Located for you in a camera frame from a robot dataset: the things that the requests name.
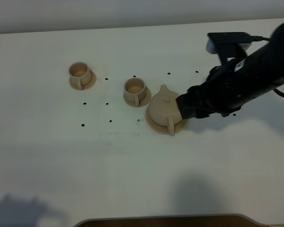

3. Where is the beige teacup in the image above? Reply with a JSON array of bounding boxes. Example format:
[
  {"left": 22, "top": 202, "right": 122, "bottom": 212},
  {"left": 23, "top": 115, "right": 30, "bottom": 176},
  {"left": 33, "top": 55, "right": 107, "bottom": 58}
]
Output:
[
  {"left": 124, "top": 78, "right": 146, "bottom": 106},
  {"left": 68, "top": 62, "right": 92, "bottom": 90}
]

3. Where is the left beige teacup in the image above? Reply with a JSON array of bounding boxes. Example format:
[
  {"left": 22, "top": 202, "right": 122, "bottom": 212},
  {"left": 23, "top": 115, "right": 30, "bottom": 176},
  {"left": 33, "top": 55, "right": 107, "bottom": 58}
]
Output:
[{"left": 68, "top": 62, "right": 92, "bottom": 90}]

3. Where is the beige cup saucer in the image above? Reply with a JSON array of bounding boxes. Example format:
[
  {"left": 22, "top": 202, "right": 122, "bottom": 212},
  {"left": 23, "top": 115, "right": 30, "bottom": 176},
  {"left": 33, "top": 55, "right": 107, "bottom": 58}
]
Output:
[
  {"left": 69, "top": 70, "right": 97, "bottom": 91},
  {"left": 123, "top": 88, "right": 151, "bottom": 107}
]

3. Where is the left beige cup saucer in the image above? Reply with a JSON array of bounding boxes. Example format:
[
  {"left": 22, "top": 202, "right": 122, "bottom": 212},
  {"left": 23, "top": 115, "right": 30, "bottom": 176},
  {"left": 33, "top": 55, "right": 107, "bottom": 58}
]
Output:
[{"left": 69, "top": 70, "right": 97, "bottom": 91}]

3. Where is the beige teapot saucer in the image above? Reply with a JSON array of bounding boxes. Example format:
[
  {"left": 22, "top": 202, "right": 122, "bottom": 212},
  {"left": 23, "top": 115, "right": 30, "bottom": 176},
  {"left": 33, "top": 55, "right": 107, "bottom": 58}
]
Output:
[{"left": 146, "top": 104, "right": 188, "bottom": 136}]

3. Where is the middle beige cup saucer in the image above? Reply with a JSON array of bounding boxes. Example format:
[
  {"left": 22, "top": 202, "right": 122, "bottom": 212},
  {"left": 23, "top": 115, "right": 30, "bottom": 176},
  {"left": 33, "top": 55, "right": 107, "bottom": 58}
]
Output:
[{"left": 123, "top": 88, "right": 151, "bottom": 107}]

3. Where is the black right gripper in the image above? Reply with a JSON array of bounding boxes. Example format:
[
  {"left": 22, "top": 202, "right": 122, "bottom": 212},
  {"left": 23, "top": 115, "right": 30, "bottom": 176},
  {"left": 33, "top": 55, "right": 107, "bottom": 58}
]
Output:
[{"left": 176, "top": 58, "right": 253, "bottom": 119}]

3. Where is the middle beige teacup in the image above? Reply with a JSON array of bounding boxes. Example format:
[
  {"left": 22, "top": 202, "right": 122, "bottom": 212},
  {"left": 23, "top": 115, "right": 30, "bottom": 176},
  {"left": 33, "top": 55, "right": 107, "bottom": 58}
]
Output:
[{"left": 124, "top": 78, "right": 146, "bottom": 106}]

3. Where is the beige teapot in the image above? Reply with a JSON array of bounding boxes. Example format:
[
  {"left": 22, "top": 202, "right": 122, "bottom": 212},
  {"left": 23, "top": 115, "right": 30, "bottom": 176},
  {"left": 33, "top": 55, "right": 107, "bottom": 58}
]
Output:
[{"left": 146, "top": 85, "right": 186, "bottom": 136}]

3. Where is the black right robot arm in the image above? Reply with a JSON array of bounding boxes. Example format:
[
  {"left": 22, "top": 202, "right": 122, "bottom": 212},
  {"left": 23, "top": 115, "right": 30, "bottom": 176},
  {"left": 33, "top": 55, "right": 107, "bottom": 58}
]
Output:
[{"left": 176, "top": 23, "right": 284, "bottom": 119}]

